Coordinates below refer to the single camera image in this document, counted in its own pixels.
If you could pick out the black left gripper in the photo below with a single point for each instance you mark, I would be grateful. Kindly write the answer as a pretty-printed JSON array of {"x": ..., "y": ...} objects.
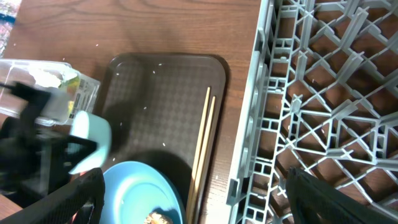
[{"x": 20, "y": 151}]

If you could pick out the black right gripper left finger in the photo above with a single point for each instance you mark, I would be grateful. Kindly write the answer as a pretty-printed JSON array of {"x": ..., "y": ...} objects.
[{"x": 79, "y": 201}]

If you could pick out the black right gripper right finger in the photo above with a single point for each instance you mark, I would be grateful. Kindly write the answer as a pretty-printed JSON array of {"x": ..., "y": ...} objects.
[{"x": 314, "y": 201}]

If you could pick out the light blue rice bowl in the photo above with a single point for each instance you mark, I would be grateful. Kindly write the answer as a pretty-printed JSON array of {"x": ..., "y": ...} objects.
[{"x": 94, "y": 128}]

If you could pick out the yellow silver snack wrapper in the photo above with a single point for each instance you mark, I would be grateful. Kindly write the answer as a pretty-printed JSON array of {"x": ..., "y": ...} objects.
[{"x": 71, "y": 87}]

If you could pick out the white tissue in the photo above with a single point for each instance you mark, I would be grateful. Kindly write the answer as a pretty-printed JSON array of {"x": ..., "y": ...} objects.
[{"x": 45, "y": 79}]

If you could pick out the clear plastic waste bin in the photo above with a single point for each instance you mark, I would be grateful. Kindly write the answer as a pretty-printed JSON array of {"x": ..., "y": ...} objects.
[{"x": 56, "y": 110}]

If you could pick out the grey plastic dishwasher rack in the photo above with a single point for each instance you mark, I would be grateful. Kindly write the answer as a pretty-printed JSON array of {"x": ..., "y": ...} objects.
[{"x": 321, "y": 95}]

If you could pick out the dark blue plate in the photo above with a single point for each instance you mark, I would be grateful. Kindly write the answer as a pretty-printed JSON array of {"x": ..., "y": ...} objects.
[{"x": 134, "y": 189}]

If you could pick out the dark brown serving tray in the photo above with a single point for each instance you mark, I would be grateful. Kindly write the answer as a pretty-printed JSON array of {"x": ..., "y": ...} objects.
[{"x": 153, "y": 103}]

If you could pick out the golden brown food scrap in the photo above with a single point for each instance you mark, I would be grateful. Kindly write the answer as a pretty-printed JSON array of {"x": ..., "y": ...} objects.
[{"x": 156, "y": 218}]

